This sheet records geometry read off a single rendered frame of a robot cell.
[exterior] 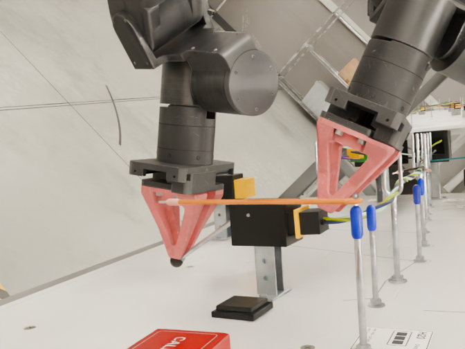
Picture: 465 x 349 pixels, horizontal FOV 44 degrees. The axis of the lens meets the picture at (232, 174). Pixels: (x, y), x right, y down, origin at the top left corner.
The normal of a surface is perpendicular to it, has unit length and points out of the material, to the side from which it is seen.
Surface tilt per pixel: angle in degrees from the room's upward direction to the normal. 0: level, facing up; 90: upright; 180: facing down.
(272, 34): 90
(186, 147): 74
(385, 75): 82
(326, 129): 104
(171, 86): 95
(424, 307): 49
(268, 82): 56
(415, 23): 80
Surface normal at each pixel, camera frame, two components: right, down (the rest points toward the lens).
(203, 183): 0.87, 0.13
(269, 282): -0.47, 0.07
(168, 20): 0.68, 0.26
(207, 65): -0.67, 0.59
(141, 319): -0.07, -1.00
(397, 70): -0.09, 0.09
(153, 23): 0.74, 0.55
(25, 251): 0.65, -0.69
